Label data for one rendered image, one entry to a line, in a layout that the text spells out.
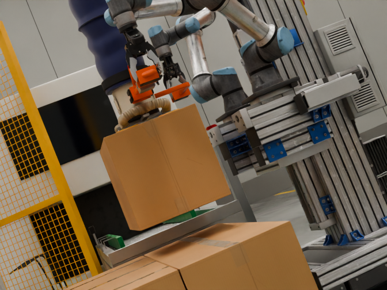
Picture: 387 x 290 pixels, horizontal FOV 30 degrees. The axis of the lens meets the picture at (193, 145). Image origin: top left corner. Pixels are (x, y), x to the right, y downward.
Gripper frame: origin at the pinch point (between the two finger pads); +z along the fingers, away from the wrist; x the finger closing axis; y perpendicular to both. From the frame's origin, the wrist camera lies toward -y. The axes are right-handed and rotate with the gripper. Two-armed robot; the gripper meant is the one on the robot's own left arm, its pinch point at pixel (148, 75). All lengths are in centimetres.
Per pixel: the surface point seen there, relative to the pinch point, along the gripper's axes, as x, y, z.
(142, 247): 20, 94, 64
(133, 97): 4.4, 31.1, 2.0
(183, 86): -23, 63, 2
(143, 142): 8.0, 27.9, 20.7
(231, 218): -26, 94, 69
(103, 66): 8, 54, -18
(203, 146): -13.9, 27.8, 31.4
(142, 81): 3.8, -4.0, 2.1
